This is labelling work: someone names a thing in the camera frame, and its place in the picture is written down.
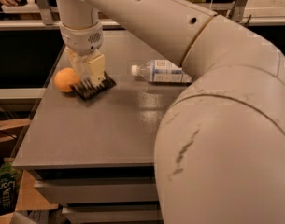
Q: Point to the black rxbar chocolate wrapper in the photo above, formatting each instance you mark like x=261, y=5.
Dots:
x=86, y=90

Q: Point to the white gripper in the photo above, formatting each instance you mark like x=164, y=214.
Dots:
x=80, y=40

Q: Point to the black computer mouse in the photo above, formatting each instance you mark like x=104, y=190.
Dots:
x=22, y=3

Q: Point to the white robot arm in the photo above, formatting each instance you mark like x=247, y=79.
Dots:
x=219, y=153

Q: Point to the grey metal frame post right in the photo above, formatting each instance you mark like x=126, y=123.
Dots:
x=237, y=11

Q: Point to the clear plastic water bottle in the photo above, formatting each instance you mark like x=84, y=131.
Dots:
x=161, y=71

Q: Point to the orange fruit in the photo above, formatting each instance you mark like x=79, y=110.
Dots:
x=65, y=78

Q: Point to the grey drawer cabinet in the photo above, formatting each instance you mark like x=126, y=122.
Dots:
x=95, y=158

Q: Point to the grey metal frame post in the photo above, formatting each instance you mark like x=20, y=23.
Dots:
x=237, y=11
x=45, y=11

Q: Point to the green snack bag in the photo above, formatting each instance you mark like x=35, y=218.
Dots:
x=10, y=181

